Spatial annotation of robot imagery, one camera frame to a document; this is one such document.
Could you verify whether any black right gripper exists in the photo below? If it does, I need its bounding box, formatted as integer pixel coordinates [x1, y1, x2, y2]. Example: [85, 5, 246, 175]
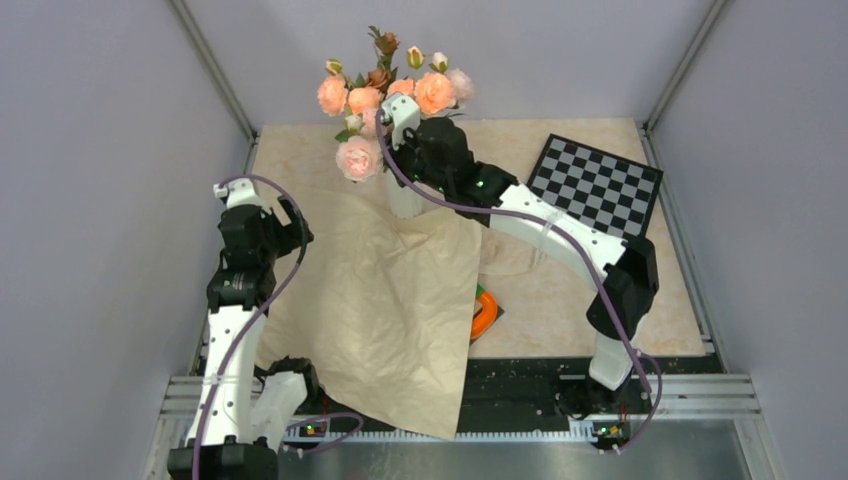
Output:
[381, 125, 450, 197]

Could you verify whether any small pink rose stem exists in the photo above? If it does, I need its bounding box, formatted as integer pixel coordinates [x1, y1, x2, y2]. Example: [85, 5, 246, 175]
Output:
[386, 52, 459, 116]

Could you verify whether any white pink rose stem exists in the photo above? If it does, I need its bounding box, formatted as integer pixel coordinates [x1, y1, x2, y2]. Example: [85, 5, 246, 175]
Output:
[335, 108, 383, 183]

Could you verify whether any orange paper flower bouquet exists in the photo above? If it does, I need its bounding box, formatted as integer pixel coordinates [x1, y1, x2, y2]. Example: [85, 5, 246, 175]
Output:
[256, 187, 482, 440]

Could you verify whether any peach pink flower stem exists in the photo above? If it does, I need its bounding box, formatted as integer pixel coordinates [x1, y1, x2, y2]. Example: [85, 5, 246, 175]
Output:
[316, 58, 385, 131]

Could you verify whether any pale pink peony stem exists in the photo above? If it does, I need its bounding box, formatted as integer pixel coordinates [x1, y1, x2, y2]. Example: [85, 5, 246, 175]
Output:
[430, 52, 475, 109]

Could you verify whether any brown rose flower stem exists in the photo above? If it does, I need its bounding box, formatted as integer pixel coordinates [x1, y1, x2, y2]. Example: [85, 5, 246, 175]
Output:
[367, 25, 400, 94]

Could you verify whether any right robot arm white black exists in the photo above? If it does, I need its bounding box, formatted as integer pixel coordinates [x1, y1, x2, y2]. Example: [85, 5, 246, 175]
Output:
[377, 118, 659, 412]

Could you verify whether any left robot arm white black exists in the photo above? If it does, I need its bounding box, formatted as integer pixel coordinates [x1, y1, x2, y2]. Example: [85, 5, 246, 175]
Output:
[167, 195, 321, 479]

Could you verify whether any white ribbed vase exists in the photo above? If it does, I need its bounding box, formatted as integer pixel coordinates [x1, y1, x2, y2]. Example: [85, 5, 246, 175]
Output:
[384, 172, 424, 219]

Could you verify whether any black grey checkerboard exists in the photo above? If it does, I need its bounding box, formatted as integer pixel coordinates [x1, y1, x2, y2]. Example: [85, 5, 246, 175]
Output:
[526, 134, 664, 240]

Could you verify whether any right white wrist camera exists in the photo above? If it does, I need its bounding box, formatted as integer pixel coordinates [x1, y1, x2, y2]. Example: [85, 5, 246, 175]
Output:
[381, 92, 421, 150]

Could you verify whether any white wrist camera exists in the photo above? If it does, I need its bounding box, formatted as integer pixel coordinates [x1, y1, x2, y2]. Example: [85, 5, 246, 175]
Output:
[381, 92, 421, 150]
[213, 177, 270, 212]

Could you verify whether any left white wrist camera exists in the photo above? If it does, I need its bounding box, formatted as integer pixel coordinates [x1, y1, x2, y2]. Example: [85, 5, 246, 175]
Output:
[213, 177, 270, 212]

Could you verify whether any orange plastic ring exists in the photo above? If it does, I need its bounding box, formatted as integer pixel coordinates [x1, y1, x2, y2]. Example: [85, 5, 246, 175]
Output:
[470, 288, 499, 342]

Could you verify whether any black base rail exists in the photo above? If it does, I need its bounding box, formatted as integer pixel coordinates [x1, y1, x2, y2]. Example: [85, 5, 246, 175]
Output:
[245, 356, 654, 435]

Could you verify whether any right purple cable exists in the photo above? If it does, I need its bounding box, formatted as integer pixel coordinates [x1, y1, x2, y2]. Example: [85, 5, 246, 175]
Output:
[374, 109, 664, 452]

